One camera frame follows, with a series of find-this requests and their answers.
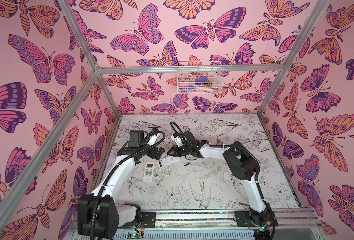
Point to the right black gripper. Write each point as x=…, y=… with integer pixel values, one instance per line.
x=175, y=150

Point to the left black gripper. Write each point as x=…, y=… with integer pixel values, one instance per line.
x=158, y=152

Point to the white remote with display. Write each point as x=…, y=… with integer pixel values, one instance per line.
x=169, y=160

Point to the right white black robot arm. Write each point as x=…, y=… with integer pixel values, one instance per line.
x=244, y=166

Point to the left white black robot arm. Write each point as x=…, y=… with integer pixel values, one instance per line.
x=98, y=215

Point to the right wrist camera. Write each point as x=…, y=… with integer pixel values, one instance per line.
x=177, y=140

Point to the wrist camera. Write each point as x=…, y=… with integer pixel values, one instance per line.
x=177, y=140
x=153, y=136

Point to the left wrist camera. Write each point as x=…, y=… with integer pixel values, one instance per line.
x=153, y=136

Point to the white wire basket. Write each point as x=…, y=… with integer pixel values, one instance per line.
x=200, y=79

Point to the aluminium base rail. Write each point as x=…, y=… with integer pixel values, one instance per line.
x=290, y=224

